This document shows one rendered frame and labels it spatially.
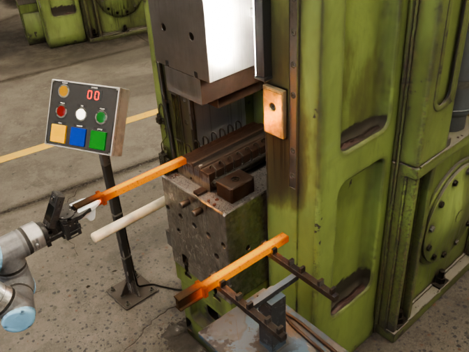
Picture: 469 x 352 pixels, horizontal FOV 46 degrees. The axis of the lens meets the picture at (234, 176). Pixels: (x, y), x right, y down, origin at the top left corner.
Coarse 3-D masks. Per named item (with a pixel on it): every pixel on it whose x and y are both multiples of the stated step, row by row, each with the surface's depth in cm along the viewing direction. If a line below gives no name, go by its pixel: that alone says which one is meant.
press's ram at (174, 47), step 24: (168, 0) 176; (192, 0) 167; (216, 0) 167; (240, 0) 173; (168, 24) 182; (192, 24) 172; (216, 24) 171; (240, 24) 177; (168, 48) 187; (192, 48) 177; (216, 48) 174; (240, 48) 181; (192, 72) 182; (216, 72) 178
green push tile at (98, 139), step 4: (92, 132) 225; (96, 132) 224; (100, 132) 223; (104, 132) 223; (92, 136) 225; (96, 136) 224; (100, 136) 223; (104, 136) 223; (92, 140) 225; (96, 140) 224; (100, 140) 224; (104, 140) 223; (92, 144) 225; (96, 144) 224; (100, 144) 224; (104, 144) 223; (92, 148) 225; (96, 148) 224; (100, 148) 224; (104, 148) 223
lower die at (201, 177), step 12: (240, 132) 230; (252, 132) 227; (216, 144) 220; (228, 144) 220; (252, 144) 218; (264, 144) 218; (192, 156) 213; (204, 156) 210; (240, 156) 211; (252, 156) 214; (180, 168) 215; (192, 168) 208; (204, 168) 205; (216, 168) 204; (228, 168) 207; (252, 168) 217; (192, 180) 212; (204, 180) 205
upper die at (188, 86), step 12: (168, 72) 193; (180, 72) 188; (240, 72) 192; (252, 72) 197; (168, 84) 197; (180, 84) 191; (192, 84) 185; (204, 84) 183; (216, 84) 187; (228, 84) 191; (240, 84) 195; (252, 84) 199; (192, 96) 188; (204, 96) 185; (216, 96) 189
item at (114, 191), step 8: (176, 160) 198; (184, 160) 199; (160, 168) 193; (168, 168) 195; (136, 176) 190; (144, 176) 189; (152, 176) 191; (120, 184) 185; (128, 184) 185; (136, 184) 187; (96, 192) 181; (104, 192) 182; (112, 192) 182; (120, 192) 184; (80, 200) 177; (88, 200) 177; (104, 200) 179
